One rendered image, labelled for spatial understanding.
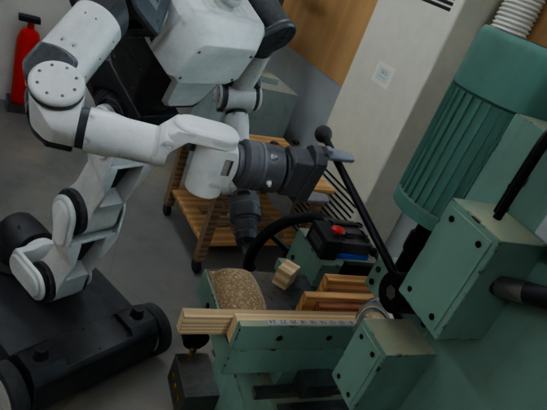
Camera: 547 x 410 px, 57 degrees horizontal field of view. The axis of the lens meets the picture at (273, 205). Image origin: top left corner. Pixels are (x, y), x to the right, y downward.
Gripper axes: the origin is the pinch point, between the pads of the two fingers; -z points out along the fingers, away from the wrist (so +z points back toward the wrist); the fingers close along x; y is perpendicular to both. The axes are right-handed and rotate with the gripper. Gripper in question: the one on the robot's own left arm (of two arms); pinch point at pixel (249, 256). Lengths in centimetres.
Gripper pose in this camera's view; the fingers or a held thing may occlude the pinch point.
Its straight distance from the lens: 135.9
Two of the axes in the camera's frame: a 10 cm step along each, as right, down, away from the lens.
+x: -1.1, -4.4, -8.9
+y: 9.9, -1.5, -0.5
